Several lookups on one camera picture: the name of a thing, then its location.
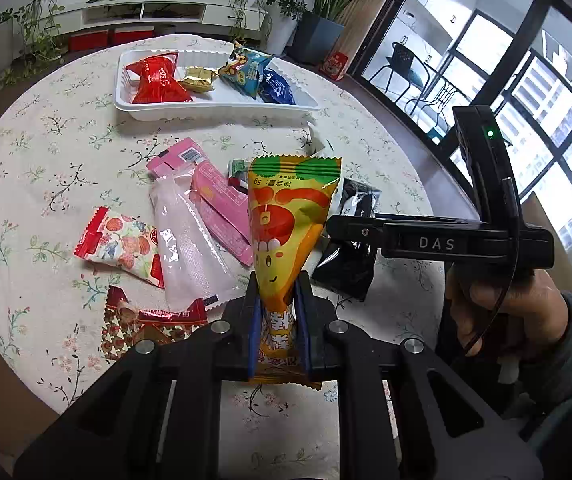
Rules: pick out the light blue snack bag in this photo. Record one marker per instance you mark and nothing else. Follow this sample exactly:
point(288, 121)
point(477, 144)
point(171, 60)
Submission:
point(245, 68)

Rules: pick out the white planter plant left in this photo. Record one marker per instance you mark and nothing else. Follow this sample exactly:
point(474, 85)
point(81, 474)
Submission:
point(29, 40)

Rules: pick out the strawberry print snack bag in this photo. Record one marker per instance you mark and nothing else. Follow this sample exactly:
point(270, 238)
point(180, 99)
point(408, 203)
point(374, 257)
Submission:
point(124, 242)

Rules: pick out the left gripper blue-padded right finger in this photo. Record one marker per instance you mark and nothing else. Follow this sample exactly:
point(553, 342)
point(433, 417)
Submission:
point(302, 295)

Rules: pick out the red storage box right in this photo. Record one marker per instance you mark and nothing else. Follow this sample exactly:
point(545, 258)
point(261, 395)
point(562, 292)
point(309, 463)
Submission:
point(126, 34)

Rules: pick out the floral round tablecloth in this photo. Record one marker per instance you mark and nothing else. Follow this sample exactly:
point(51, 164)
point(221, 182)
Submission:
point(75, 142)

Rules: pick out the orange cartoon snack bag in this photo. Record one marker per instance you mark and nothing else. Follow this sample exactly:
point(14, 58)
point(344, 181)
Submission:
point(289, 199)

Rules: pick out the green black snack packet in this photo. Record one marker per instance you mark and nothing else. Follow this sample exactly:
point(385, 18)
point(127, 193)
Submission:
point(238, 174)

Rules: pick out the red storage box left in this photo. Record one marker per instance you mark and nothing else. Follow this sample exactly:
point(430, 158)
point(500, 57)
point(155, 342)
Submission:
point(88, 40)

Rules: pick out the white TV console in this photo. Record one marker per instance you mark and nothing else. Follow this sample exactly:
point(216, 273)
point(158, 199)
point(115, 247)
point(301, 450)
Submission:
point(202, 17)

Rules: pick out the white planter plant right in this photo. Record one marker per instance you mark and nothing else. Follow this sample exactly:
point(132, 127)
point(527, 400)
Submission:
point(278, 22)

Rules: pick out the person's right hand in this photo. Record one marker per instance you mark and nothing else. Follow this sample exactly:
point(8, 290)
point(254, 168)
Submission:
point(538, 303)

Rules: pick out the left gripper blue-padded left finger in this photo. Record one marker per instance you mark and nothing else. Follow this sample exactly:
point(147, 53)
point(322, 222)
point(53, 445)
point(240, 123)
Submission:
point(253, 323)

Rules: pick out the dark blue planter plant right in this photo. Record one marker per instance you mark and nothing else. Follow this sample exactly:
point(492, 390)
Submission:
point(326, 15)

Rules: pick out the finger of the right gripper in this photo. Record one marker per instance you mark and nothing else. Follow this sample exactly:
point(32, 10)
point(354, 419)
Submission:
point(363, 231)

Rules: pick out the dark blue snack bag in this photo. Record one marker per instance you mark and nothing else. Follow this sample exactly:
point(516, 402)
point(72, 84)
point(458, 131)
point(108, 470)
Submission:
point(274, 88)

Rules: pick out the black snack bag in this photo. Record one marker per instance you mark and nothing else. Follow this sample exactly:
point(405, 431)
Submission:
point(348, 267)

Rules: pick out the red gift bag on floor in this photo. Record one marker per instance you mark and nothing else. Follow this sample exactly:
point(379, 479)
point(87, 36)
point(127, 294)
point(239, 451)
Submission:
point(335, 65)

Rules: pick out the black balcony chair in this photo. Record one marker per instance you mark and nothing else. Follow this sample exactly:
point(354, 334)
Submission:
point(413, 84)

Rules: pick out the red storage box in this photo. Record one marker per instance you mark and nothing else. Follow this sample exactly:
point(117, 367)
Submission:
point(88, 40)
point(126, 34)

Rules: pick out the pale pink snack pouch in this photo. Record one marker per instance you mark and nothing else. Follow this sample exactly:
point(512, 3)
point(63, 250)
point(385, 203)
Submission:
point(191, 264)

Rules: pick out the white planter plant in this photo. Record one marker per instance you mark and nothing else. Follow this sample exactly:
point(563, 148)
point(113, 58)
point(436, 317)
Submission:
point(278, 22)
point(29, 40)

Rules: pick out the pink snack packet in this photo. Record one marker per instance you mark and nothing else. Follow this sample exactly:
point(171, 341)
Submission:
point(222, 208)

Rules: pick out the red gold star snack bag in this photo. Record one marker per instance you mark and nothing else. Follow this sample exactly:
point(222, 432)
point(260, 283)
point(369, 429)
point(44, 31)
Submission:
point(125, 324)

